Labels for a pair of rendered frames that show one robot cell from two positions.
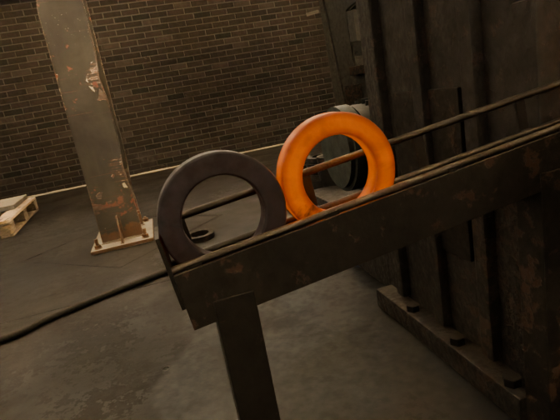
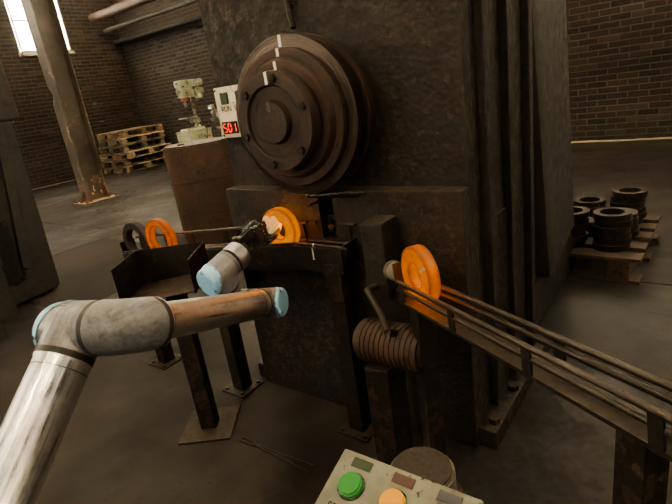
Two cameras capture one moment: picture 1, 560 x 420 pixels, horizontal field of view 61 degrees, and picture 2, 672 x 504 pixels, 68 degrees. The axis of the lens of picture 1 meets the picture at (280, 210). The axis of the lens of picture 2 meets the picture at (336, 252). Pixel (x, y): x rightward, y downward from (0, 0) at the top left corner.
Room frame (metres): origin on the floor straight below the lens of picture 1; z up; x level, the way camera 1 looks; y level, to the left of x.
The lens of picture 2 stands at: (-0.05, -2.24, 1.20)
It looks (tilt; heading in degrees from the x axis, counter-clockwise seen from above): 19 degrees down; 51
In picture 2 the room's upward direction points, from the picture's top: 8 degrees counter-clockwise
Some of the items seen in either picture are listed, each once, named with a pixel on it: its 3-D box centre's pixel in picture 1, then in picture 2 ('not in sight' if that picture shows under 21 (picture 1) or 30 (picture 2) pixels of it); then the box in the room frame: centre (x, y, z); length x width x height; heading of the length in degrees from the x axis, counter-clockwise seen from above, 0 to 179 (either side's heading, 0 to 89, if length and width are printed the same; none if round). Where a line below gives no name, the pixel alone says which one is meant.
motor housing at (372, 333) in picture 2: not in sight; (400, 403); (0.84, -1.33, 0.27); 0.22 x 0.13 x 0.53; 103
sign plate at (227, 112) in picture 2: not in sight; (244, 110); (0.93, -0.62, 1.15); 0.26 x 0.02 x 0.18; 103
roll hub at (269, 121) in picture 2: not in sight; (277, 121); (0.80, -1.00, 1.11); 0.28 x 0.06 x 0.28; 103
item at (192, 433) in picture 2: not in sight; (183, 345); (0.52, -0.55, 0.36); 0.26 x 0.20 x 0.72; 138
